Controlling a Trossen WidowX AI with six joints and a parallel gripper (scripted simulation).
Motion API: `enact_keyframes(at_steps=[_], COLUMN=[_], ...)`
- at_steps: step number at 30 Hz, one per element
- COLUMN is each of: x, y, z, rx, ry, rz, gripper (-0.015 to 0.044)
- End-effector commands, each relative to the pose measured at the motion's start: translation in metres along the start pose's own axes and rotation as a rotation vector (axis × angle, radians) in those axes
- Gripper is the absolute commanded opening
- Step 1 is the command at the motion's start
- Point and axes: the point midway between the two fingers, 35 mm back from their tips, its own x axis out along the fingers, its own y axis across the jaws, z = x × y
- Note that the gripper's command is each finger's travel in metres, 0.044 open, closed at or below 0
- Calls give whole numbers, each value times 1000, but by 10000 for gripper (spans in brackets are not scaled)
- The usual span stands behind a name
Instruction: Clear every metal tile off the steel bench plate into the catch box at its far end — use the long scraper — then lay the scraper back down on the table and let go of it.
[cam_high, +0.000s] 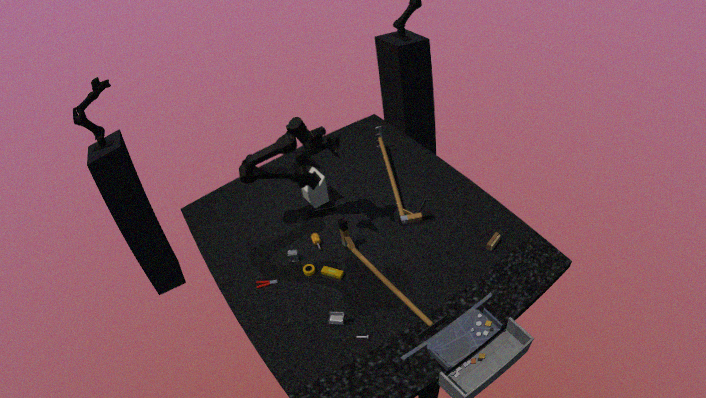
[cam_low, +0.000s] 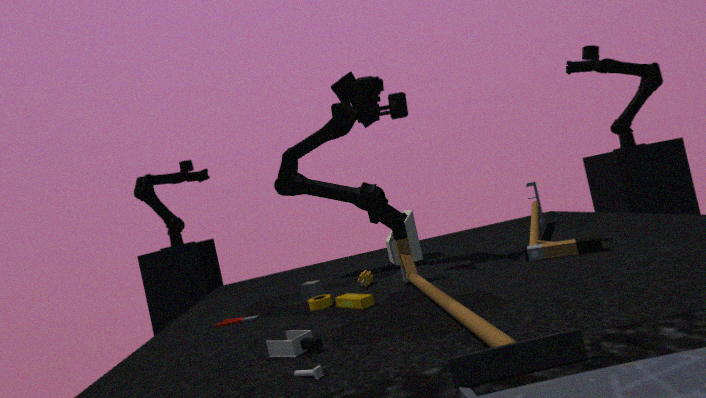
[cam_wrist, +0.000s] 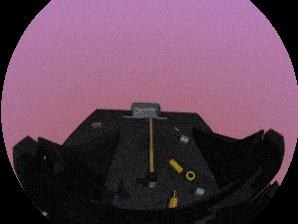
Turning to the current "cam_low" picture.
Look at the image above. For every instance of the long wooden-handled scraper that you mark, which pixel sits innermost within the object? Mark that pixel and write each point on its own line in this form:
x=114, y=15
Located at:
x=506, y=356

